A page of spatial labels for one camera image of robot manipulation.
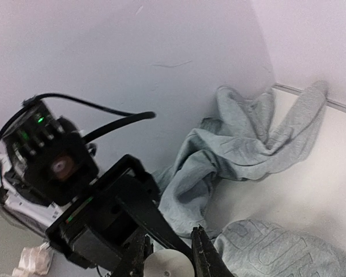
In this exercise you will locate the white nail polish cap brush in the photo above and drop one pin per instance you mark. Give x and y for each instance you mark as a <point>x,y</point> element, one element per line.
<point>168,263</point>

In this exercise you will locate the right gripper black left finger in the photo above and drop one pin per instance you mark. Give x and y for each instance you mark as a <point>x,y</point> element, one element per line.
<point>132,263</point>

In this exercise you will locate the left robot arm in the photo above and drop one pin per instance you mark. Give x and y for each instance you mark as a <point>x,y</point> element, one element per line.
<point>38,217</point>

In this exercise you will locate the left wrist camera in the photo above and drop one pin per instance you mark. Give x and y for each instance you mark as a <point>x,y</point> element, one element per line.
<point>48,156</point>

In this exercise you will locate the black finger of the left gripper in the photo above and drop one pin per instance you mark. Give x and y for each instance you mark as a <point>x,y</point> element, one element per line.
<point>141,208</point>

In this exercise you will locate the grey hoodie sweatshirt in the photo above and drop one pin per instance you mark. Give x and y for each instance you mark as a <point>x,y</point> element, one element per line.
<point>238,145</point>

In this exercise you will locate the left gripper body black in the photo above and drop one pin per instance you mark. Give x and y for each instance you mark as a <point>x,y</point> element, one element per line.
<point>96,230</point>

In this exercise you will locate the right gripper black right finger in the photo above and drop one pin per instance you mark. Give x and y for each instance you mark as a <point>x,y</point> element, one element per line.
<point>206,259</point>

